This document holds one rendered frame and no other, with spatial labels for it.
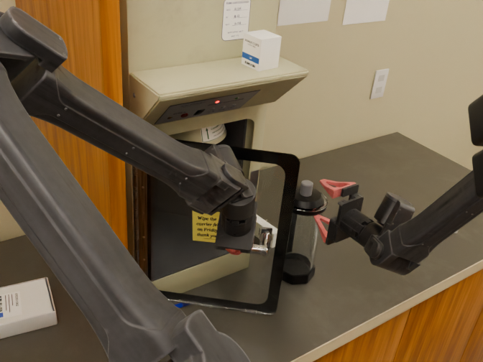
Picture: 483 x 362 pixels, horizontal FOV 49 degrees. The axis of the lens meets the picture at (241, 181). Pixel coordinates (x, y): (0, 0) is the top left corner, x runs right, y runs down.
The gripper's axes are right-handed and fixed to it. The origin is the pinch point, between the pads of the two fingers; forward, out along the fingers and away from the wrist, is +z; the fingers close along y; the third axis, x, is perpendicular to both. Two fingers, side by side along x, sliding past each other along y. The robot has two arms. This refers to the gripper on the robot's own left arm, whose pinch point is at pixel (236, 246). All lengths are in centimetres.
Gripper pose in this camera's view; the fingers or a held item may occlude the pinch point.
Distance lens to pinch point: 103.8
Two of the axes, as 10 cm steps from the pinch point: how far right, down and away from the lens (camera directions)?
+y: -1.3, 8.2, -5.6
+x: 9.9, 1.3, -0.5
